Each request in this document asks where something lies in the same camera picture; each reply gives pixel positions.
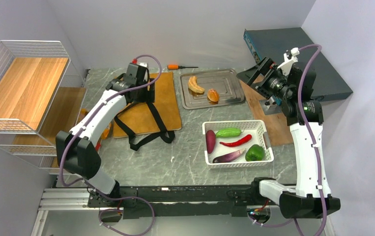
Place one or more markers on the green bitter gourd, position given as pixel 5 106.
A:
pixel 228 133

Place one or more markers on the metal bracket stand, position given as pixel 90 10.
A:
pixel 269 107

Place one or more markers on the round glazed bread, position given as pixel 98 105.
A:
pixel 213 95

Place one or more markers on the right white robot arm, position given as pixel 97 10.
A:
pixel 311 197

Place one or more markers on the silver metal tray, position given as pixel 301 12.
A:
pixel 223 81

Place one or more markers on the green bell pepper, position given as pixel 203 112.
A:
pixel 255 153

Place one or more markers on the yellow snack packet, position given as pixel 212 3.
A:
pixel 104 134

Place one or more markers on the red chili pepper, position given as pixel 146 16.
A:
pixel 239 142

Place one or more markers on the purple sweet potato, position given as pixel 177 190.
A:
pixel 210 138

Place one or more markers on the white plastic basket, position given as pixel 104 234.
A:
pixel 254 127

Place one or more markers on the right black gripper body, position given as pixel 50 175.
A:
pixel 274 82

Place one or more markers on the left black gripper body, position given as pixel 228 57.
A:
pixel 145 96

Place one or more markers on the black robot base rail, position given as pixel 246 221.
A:
pixel 143 201

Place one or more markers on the orange handled screwdriver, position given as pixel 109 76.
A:
pixel 177 67

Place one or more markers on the long croissant bread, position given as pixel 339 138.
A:
pixel 193 85

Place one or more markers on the purple eggplant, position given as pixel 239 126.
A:
pixel 229 157

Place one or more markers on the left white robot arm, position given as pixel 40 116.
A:
pixel 76 150

